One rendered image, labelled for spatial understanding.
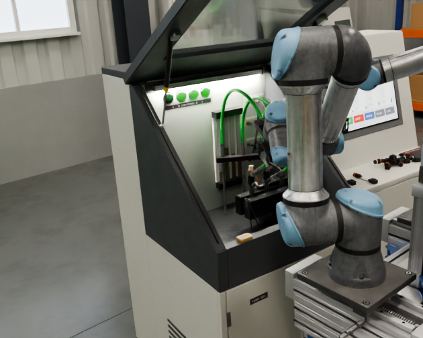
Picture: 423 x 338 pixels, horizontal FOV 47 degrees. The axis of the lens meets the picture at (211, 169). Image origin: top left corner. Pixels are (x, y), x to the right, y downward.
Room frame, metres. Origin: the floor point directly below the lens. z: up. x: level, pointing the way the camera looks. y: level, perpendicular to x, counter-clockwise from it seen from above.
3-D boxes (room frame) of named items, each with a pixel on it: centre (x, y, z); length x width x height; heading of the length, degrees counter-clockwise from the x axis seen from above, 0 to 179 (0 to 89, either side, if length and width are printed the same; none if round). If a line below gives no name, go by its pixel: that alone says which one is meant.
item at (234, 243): (1.65, -0.29, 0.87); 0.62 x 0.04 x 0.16; 122
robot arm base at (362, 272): (1.14, -0.37, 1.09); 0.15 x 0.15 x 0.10
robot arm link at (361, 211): (1.14, -0.36, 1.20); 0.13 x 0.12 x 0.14; 94
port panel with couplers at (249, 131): (2.21, -0.22, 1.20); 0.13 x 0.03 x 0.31; 122
